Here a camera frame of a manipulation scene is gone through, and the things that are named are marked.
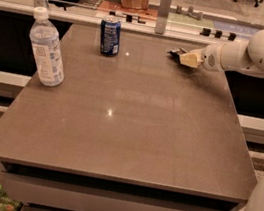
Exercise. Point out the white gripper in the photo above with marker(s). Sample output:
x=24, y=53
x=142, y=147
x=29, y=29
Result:
x=208, y=59

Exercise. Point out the black rxbar chocolate bar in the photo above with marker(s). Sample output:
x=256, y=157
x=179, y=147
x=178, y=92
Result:
x=175, y=53

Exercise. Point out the clear blue-label plastic bottle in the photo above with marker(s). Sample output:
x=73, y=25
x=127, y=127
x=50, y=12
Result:
x=46, y=48

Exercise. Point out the blue soda can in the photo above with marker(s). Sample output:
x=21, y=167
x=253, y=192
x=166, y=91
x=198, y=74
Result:
x=110, y=34

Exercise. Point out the grey metal post centre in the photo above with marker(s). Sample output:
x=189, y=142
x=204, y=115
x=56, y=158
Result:
x=162, y=16

